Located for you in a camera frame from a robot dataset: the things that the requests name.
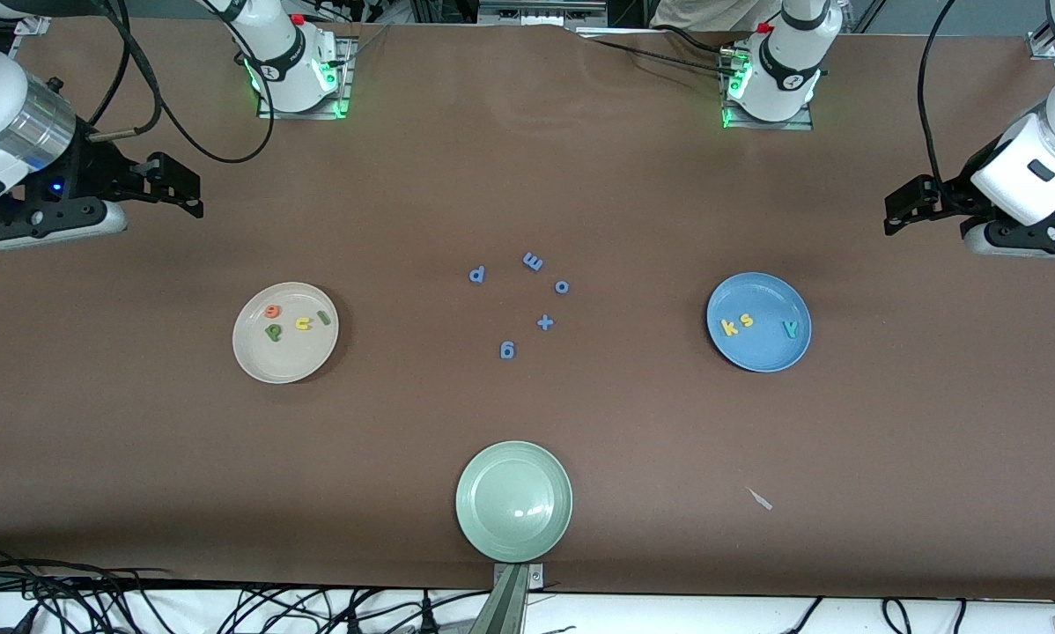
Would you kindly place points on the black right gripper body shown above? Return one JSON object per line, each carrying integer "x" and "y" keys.
{"x": 96, "y": 167}

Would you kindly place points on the green letter p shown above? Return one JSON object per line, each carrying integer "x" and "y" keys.
{"x": 272, "y": 332}

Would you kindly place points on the teal letter y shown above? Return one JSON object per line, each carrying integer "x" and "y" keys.
{"x": 791, "y": 330}

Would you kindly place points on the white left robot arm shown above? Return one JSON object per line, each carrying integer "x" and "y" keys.
{"x": 1034, "y": 163}

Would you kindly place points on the beige round plate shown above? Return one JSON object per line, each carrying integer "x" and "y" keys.
{"x": 285, "y": 361}

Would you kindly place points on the blue round plate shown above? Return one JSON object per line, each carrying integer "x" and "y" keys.
{"x": 761, "y": 348}

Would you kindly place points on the person in beige clothing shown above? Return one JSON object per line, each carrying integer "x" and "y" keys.
{"x": 712, "y": 13}

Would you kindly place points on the brown table cover sheet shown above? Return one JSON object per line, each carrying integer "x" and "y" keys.
{"x": 140, "y": 458}

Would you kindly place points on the blue letter p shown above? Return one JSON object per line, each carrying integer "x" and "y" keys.
{"x": 477, "y": 275}

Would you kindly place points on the white paper scrap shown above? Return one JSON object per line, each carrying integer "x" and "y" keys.
{"x": 761, "y": 500}

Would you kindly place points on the blue letter m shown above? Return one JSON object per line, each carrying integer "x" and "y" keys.
{"x": 533, "y": 261}

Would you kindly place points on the blue plus-shaped letter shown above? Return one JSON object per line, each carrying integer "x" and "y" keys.
{"x": 545, "y": 323}

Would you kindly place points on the green round plate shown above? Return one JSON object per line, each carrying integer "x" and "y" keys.
{"x": 514, "y": 502}

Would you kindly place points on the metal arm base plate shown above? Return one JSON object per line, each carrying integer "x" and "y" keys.
{"x": 792, "y": 126}
{"x": 346, "y": 79}

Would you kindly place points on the aluminium frame profile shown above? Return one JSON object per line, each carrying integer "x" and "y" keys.
{"x": 34, "y": 25}
{"x": 1040, "y": 40}

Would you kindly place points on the grey metal frame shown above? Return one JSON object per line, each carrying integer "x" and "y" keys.
{"x": 536, "y": 11}

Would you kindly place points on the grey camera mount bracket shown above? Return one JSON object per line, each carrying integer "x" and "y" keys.
{"x": 510, "y": 608}

